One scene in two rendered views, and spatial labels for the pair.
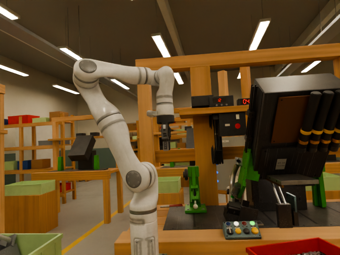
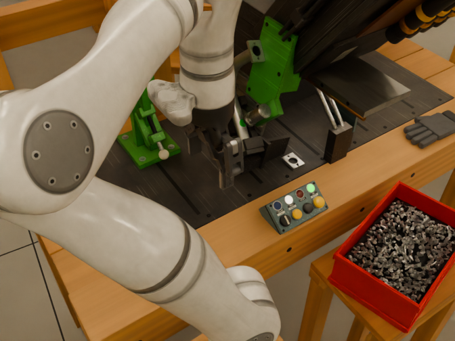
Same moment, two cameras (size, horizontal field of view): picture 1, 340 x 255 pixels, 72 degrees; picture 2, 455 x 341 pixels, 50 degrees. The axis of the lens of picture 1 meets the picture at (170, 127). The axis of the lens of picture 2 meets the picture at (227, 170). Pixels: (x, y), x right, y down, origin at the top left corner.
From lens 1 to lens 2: 0.82 m
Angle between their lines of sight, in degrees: 59
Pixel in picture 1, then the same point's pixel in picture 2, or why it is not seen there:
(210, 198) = not seen: hidden behind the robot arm
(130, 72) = (163, 49)
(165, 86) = (229, 25)
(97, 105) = (120, 247)
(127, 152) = (240, 312)
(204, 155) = not seen: hidden behind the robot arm
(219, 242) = (273, 243)
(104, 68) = (110, 109)
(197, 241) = (240, 260)
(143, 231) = not seen: outside the picture
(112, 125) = (197, 283)
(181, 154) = (70, 13)
